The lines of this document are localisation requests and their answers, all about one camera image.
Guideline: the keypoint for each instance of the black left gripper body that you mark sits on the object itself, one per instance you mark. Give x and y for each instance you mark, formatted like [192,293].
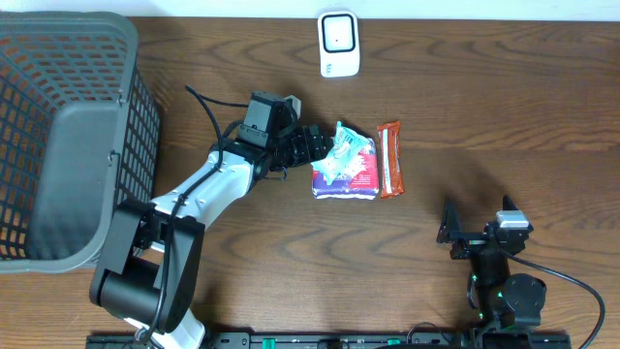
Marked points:
[300,146]

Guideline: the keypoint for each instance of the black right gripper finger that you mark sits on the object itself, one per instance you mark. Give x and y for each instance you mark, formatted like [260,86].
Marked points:
[508,203]
[449,230]

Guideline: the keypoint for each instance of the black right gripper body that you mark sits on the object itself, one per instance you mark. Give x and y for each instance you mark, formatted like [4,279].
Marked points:
[470,242]

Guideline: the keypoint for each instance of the teal wet wipes pack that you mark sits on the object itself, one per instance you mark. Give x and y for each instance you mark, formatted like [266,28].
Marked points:
[342,160]

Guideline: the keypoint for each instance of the red purple snack pack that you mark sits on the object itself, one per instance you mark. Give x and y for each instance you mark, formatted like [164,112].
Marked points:
[359,180]

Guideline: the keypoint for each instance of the red snack bar wrapper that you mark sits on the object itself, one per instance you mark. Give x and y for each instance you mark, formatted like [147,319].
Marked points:
[392,180]

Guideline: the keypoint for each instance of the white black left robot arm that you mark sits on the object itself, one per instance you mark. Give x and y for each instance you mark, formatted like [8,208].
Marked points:
[148,267]

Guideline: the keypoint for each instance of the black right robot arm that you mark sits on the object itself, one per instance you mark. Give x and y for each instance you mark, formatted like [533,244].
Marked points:
[506,300]

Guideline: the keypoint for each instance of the grey plastic mesh basket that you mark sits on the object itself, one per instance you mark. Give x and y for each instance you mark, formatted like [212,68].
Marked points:
[79,135]

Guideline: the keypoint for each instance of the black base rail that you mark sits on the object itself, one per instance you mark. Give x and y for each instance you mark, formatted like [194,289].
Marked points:
[360,341]

